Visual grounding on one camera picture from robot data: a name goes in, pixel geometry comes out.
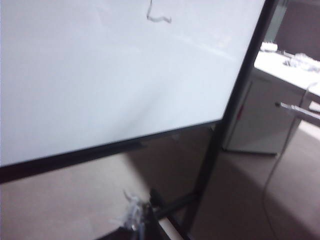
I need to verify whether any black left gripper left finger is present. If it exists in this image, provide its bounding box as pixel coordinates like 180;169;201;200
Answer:
94;218;145;240

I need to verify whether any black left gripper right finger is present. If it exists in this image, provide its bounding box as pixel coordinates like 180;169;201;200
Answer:
142;202;162;240

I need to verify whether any white marker pen black cap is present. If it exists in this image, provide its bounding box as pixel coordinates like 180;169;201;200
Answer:
274;100;320;120

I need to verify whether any white desk with cabinet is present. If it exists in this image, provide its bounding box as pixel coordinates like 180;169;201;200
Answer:
221;42;320;158

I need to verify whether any white clutter on desk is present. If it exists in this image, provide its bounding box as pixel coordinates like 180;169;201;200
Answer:
260;41;320;73

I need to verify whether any white whiteboard with black frame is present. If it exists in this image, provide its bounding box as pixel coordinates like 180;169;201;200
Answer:
0;0;276;185

